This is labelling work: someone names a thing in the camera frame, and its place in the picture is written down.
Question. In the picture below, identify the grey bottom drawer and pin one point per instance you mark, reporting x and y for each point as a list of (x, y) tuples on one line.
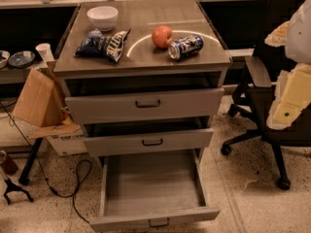
[(154, 190)]

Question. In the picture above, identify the grey drawer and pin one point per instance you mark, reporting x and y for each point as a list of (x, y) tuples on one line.
[(148, 136), (143, 98), (154, 190)]

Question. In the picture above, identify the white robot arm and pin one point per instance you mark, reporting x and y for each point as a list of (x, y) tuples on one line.
[(293, 88)]

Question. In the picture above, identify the grey drawer cabinet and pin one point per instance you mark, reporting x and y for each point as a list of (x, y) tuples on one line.
[(140, 56)]

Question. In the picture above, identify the grey middle drawer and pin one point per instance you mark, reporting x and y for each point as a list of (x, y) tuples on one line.
[(148, 136)]

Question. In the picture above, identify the grey top drawer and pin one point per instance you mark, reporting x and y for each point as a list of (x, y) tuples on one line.
[(143, 98)]

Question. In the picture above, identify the blue soda can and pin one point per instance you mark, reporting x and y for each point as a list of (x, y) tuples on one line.
[(185, 47)]

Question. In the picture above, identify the red apple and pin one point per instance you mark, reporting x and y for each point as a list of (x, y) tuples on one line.
[(162, 36)]

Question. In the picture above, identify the blue chip bag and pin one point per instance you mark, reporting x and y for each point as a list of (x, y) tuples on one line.
[(96, 44)]

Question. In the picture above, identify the white printed cardboard box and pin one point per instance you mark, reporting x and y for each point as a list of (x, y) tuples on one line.
[(69, 143)]

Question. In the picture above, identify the black office chair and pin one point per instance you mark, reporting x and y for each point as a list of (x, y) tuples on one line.
[(274, 91)]

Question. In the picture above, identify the white bowl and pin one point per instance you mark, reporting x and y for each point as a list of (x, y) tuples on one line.
[(103, 17)]

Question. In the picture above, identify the brown cardboard box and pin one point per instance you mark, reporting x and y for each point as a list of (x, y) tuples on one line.
[(40, 104)]

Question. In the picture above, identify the white paper cup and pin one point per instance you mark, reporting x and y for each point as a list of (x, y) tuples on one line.
[(45, 52)]

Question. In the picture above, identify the dark blue plate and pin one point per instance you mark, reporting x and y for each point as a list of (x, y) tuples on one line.
[(21, 59)]

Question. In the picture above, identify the black stand leg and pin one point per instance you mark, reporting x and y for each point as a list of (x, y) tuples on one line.
[(23, 179)]

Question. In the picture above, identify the grey bowl at left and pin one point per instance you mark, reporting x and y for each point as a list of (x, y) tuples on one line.
[(4, 57)]

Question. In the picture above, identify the black tripod foot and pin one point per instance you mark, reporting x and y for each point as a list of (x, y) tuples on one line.
[(12, 187)]

